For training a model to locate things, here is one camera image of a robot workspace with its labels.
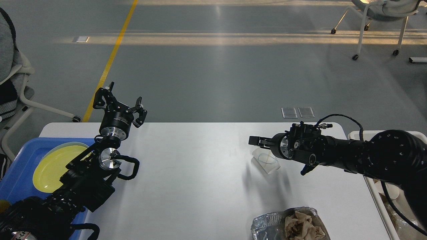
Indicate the white office chair left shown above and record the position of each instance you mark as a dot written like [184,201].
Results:
[15,94]

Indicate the white plastic bin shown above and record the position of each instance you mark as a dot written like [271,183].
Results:
[381,208]

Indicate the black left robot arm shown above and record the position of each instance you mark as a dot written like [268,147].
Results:
[87,183]

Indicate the pale green plate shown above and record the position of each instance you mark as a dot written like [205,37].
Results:
[64,145]

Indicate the crumpled brown paper napkin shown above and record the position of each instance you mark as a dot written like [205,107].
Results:
[299,226]

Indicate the yellow plate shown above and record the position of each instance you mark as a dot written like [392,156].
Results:
[46,176]

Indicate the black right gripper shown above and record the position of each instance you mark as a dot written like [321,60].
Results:
[277,144]

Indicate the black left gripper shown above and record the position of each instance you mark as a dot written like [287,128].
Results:
[115,123]

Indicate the small clear plastic lid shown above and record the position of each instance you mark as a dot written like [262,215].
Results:
[306,112]
[289,113]

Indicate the white floor socket plate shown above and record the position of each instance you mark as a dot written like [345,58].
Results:
[81,39]

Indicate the white office chair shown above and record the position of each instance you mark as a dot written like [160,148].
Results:
[381,11]
[15,94]

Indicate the white bar on floor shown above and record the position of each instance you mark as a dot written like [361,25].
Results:
[418,59]

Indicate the clear plastic cup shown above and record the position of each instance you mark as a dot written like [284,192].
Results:
[266,160]

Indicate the white office chair right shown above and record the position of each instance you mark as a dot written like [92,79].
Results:
[381,11]

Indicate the dark teal mug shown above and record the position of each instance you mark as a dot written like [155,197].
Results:
[4,206]

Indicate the white paper cup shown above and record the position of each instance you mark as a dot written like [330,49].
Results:
[392,190]

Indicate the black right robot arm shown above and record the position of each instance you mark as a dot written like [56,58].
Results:
[392,156]

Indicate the blue plastic tray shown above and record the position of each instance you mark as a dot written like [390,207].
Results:
[20,166]

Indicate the aluminium foil sheet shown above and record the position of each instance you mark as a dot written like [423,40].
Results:
[271,226]
[403,229]

